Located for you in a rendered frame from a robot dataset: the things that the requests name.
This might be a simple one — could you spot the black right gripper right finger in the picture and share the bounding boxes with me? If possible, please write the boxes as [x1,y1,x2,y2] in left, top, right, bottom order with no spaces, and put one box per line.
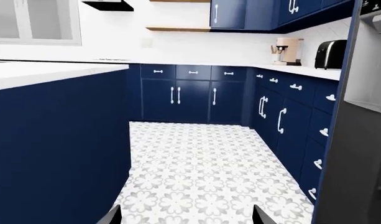
[252,204,274,224]

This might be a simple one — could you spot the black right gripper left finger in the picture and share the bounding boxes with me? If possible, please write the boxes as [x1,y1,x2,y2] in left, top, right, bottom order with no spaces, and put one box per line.
[96,204,122,224]

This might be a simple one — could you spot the navy blue kitchen island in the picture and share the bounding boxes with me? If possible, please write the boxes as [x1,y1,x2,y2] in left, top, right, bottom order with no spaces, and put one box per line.
[0,60,131,224]

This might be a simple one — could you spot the navy blue base cabinets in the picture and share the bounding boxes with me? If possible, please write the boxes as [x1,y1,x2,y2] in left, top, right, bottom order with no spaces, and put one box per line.
[126,63,339,205]

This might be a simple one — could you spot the grey refrigerator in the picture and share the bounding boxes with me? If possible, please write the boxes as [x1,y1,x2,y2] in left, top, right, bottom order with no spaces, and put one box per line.
[311,0,381,224]

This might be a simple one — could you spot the white utensil holder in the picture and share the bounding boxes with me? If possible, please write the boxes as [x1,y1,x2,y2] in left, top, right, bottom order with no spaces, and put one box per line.
[271,45,282,63]

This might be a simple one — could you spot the beige coffee machine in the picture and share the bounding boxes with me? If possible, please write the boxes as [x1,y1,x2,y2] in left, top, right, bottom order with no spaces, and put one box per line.
[273,37,304,67]

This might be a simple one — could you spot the black toaster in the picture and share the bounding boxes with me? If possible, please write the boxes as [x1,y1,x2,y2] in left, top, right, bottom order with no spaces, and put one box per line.
[314,39,348,70]

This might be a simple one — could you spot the white framed window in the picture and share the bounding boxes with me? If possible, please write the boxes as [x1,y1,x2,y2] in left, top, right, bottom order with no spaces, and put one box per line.
[0,0,83,47]

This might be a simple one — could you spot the black range hood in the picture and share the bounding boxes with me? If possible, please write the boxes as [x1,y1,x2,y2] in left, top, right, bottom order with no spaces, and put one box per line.
[81,0,135,12]

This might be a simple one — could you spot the wooden wall shelf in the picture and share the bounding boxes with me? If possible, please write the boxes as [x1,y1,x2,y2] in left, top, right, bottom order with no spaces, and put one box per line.
[145,26,211,32]

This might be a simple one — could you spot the navy blue wall cabinets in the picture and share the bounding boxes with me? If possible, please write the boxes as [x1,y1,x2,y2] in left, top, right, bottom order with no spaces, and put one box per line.
[209,0,356,34]

